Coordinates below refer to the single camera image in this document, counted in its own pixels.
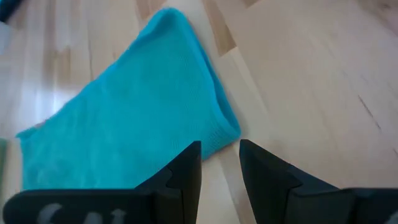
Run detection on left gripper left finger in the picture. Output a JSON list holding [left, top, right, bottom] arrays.
[[135, 140, 202, 224]]

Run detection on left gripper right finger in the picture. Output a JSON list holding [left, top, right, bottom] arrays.
[[239, 139, 340, 224]]

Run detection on teal microfiber towel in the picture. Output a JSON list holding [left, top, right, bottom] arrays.
[[15, 7, 242, 191]]

